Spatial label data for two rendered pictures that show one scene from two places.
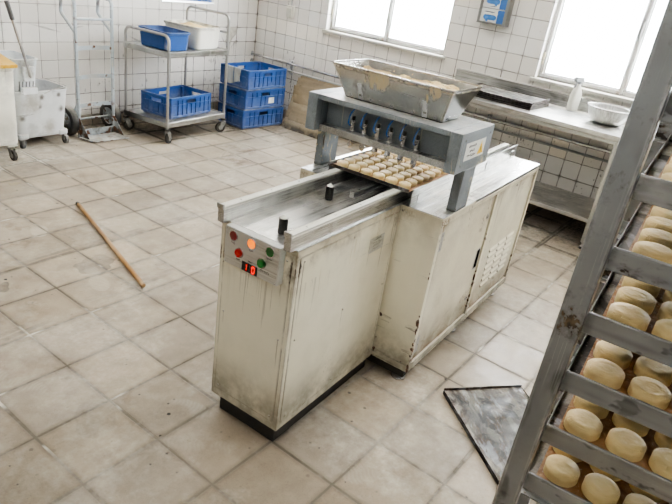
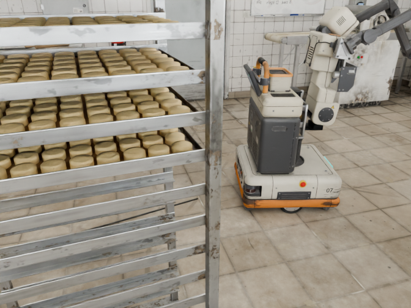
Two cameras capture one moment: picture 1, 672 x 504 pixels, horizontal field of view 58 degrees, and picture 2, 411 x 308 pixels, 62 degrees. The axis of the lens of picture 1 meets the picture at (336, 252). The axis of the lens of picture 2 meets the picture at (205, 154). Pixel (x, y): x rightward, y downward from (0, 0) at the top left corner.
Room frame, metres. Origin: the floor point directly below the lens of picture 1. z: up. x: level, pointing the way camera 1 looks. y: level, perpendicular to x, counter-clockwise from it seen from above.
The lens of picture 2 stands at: (1.49, -1.06, 1.38)
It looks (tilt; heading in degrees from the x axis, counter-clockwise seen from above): 25 degrees down; 131
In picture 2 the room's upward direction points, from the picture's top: straight up
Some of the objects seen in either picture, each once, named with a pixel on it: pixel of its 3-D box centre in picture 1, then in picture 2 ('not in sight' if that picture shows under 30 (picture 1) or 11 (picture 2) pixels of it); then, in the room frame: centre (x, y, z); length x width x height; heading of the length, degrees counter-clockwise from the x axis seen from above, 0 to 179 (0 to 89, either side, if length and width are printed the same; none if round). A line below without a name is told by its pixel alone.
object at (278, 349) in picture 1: (307, 299); not in sight; (2.12, 0.09, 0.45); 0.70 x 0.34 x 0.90; 149
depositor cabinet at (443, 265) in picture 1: (416, 240); not in sight; (2.96, -0.42, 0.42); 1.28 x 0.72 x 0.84; 149
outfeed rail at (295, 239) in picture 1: (428, 181); not in sight; (2.57, -0.36, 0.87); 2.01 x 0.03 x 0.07; 149
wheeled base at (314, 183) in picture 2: not in sight; (282, 173); (0.46, 1.05, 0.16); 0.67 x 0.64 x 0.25; 42
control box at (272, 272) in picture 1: (253, 253); not in sight; (1.81, 0.27, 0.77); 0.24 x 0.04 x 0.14; 59
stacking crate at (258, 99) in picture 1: (252, 94); not in sight; (6.48, 1.15, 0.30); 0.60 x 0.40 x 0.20; 146
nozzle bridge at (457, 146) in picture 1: (393, 146); not in sight; (2.55, -0.17, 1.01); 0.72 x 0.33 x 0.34; 59
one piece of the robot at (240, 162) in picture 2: not in sight; (240, 166); (0.23, 0.82, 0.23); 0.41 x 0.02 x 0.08; 132
